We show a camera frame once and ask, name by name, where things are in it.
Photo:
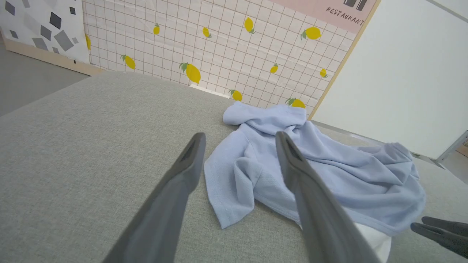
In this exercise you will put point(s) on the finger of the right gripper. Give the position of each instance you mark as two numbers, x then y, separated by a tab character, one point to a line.
449	225
449	241

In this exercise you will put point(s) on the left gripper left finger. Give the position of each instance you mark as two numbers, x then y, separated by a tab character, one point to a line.
164	215

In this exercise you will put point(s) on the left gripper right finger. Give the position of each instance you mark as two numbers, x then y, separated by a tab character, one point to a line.
321	219

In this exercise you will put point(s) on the light blue garment white hem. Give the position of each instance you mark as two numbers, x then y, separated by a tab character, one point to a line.
343	175

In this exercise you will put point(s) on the grey metal partition leg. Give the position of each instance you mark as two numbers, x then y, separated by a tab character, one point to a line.
451	148

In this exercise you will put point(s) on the white box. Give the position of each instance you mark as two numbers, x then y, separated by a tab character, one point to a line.
208	90

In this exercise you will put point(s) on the white partition panel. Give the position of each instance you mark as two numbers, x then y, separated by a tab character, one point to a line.
402	73

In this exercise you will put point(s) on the lemon print grid screen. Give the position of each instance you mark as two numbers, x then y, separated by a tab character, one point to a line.
226	54

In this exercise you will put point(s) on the grey terrazzo print panel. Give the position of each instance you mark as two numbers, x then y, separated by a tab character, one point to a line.
44	25

